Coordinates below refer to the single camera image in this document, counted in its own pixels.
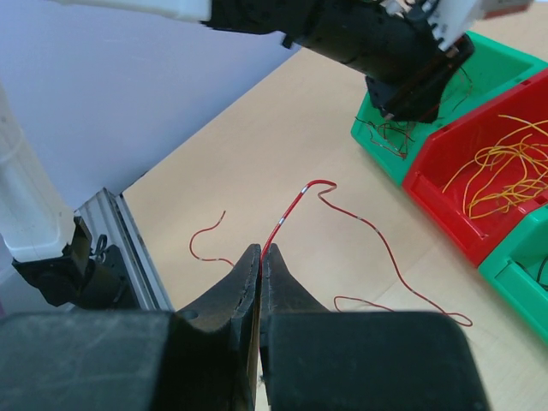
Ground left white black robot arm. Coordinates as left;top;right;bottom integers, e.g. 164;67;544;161
1;1;489;309

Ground far green plastic bin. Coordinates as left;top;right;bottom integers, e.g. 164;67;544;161
479;205;547;342

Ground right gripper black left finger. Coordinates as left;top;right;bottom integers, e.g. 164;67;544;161
1;244;260;410

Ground near green plastic bin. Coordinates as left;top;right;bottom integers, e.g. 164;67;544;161
351;32;547;185

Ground green plastic bin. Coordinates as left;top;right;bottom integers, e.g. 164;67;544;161
479;205;547;342
351;32;547;185

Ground aluminium frame rail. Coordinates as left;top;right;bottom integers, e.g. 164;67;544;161
77;188;173;311

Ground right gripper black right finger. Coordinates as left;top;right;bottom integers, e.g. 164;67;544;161
259;245;491;410

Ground red plastic bin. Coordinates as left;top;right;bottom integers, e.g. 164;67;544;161
403;71;547;266

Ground orange red wires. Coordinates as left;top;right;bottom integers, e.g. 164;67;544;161
440;113;548;220

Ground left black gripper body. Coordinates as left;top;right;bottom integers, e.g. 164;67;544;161
282;1;474;123

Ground yellow red wire bundle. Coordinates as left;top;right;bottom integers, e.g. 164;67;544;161
189;178;474;329

